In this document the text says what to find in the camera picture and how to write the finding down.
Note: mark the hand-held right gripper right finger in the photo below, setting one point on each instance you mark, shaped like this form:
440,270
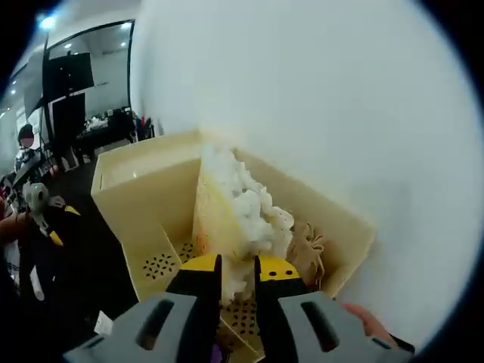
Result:
340,336

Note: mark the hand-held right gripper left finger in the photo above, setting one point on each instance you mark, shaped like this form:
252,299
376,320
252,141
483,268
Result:
125,332

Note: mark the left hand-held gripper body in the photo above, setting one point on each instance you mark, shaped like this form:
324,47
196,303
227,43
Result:
36,200

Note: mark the long white cosmetic tube bottle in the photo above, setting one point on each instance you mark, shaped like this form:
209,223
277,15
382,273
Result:
37,283

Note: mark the cream drawer organizer box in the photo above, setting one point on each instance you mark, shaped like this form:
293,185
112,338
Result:
151,196

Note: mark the purple cosmetic bottle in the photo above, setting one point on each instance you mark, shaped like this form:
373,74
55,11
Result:
217,351

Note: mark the person's right hand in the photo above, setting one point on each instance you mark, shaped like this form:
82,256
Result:
370,323

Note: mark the white paper label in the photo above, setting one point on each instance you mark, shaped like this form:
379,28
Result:
104,323

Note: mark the black background desk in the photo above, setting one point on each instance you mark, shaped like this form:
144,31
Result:
109,130

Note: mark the black mesh pen holder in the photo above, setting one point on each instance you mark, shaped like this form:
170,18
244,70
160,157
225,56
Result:
147,130

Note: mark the small black monitor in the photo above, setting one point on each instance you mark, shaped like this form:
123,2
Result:
68,75

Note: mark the black glass partition frame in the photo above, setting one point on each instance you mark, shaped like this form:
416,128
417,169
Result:
131,75

